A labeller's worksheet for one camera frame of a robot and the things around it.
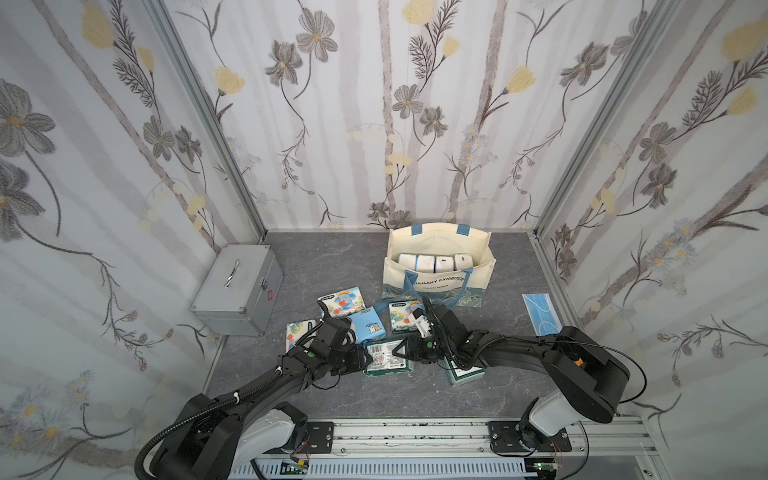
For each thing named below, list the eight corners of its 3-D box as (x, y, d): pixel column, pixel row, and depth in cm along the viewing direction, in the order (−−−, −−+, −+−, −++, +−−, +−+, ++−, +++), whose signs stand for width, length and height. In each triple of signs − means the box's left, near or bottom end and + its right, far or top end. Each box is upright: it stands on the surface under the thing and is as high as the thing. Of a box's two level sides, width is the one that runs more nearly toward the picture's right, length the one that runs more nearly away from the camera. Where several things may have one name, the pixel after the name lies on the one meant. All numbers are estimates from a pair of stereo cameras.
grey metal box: (214, 337, 94) (185, 310, 81) (239, 275, 109) (218, 244, 96) (266, 337, 94) (246, 310, 81) (284, 275, 109) (270, 244, 96)
